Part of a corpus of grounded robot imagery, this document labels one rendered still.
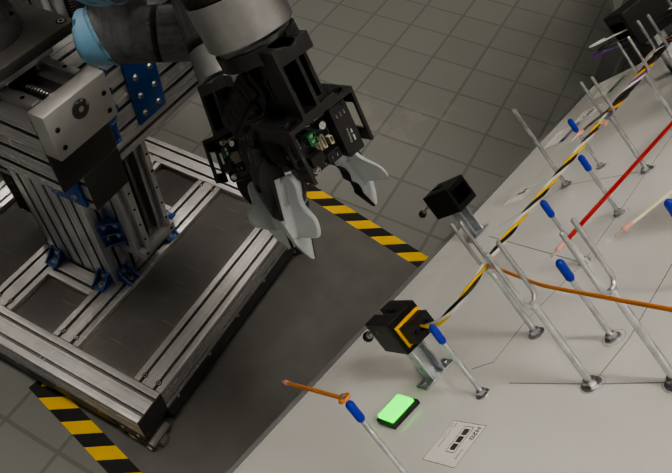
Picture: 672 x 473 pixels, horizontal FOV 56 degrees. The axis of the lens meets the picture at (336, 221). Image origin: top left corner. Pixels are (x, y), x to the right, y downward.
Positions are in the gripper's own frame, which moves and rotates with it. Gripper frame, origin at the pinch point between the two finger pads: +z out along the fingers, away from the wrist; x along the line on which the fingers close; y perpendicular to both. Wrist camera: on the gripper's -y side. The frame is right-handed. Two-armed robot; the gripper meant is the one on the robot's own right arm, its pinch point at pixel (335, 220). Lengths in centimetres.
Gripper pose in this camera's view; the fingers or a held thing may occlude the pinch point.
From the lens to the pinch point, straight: 62.9
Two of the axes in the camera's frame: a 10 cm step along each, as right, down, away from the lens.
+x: 7.1, -6.1, 3.6
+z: 3.9, 7.6, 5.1
